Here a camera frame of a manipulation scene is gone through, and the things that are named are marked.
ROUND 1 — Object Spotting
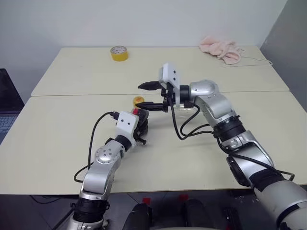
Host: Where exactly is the pink towel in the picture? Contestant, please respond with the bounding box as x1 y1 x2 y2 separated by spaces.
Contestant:
199 35 243 66

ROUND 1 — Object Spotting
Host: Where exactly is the dark laptop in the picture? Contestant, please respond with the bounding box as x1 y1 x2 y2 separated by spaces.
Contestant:
0 68 25 145

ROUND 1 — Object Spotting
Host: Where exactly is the small dark drink bottle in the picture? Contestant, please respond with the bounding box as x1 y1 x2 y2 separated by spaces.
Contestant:
132 95 144 115

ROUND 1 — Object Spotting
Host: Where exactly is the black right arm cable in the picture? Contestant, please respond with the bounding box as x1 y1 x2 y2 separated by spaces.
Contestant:
167 95 295 184

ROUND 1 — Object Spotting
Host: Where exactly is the black floor cable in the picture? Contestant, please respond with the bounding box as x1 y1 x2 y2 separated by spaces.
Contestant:
30 194 80 202

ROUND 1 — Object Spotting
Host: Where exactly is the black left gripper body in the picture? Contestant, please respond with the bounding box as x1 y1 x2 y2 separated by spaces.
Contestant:
133 120 148 145

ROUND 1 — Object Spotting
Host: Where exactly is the dark rounded shape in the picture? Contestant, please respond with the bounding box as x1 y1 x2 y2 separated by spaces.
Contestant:
129 203 154 230

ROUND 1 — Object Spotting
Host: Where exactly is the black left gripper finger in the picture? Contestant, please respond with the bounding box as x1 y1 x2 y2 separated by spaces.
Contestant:
137 109 150 127

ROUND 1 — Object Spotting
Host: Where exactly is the thin white thread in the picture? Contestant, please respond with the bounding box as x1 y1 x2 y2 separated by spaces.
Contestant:
222 55 274 68

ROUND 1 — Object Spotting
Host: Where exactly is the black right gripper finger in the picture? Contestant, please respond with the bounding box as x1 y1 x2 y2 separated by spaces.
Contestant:
134 102 166 111
138 80 161 92

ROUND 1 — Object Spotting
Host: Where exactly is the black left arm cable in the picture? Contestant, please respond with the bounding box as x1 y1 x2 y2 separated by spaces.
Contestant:
73 110 120 183

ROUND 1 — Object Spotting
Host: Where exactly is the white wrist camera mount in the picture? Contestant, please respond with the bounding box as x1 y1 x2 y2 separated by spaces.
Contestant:
115 111 138 145
158 62 182 106

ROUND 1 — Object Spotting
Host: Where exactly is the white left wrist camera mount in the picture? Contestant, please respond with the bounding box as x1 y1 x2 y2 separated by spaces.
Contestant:
115 111 138 145

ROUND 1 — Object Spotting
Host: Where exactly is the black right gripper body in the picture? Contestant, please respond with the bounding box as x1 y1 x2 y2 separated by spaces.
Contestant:
160 81 175 113

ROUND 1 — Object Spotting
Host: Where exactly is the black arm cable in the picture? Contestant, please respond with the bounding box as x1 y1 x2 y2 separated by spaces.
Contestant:
167 95 295 184
73 110 120 183

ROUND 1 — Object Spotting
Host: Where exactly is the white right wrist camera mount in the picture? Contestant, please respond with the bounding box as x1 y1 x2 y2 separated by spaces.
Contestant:
158 62 182 106

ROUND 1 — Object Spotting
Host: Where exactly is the yellow tape roll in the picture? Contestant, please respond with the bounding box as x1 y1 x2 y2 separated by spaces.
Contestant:
110 46 130 62

